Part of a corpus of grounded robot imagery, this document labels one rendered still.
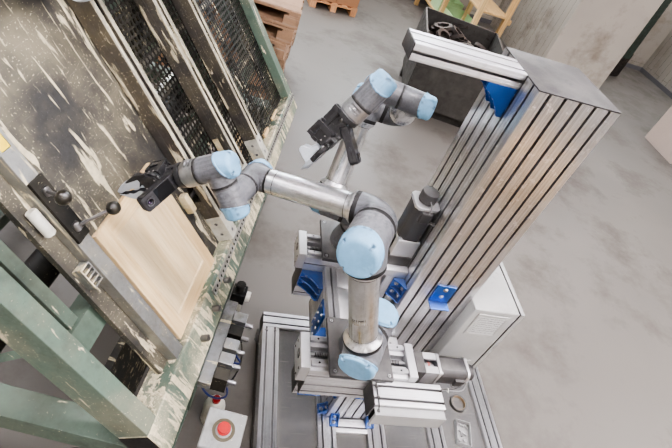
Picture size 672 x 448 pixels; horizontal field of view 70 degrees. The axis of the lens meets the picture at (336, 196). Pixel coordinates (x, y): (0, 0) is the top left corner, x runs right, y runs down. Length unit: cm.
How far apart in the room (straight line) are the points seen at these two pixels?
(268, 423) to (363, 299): 125
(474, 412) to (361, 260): 186
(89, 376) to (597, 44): 806
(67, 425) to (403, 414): 105
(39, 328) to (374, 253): 79
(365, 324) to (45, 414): 101
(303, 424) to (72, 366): 134
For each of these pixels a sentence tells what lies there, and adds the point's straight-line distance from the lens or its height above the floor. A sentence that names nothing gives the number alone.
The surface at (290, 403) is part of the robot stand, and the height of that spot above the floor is 21.
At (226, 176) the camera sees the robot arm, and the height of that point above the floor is 160.
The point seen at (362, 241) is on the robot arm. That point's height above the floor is 165.
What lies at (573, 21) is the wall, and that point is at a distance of 819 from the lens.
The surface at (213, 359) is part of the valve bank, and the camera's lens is 192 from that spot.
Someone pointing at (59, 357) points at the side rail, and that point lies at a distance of 138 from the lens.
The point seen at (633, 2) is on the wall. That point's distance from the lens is 852.
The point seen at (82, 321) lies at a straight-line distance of 154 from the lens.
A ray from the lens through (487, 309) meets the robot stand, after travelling 182.
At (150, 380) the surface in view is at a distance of 174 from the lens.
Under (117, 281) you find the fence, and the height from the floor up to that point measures 120.
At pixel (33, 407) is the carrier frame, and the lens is 181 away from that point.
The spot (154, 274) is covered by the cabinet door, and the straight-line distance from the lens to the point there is 169.
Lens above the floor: 241
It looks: 38 degrees down
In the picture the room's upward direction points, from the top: 22 degrees clockwise
